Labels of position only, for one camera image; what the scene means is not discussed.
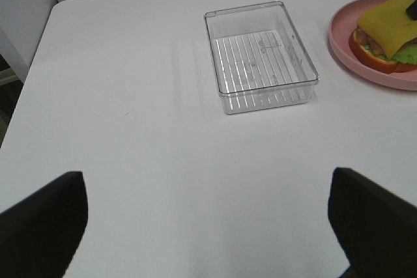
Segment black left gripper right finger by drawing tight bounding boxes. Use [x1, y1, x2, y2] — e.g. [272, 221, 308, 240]
[328, 167, 416, 277]

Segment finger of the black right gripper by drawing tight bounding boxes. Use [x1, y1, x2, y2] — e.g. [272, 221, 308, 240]
[405, 0, 417, 21]

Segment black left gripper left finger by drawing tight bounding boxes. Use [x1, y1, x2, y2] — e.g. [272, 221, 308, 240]
[1, 171, 88, 277]

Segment yellow cheese slice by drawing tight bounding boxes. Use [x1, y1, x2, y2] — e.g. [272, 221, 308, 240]
[357, 0, 416, 58]

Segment green lettuce leaf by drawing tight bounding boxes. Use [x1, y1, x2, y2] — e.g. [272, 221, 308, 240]
[359, 43, 416, 65]

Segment white bread slice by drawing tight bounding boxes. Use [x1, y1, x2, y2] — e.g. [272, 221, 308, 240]
[349, 32, 416, 74]

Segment pink bacon strip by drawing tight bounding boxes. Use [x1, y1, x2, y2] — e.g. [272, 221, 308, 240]
[353, 27, 416, 59]

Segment pink round plate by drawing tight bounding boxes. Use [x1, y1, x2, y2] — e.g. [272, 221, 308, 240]
[328, 0, 416, 91]

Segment clear left plastic tray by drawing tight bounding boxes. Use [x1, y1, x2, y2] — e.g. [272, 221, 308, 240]
[204, 1, 319, 115]

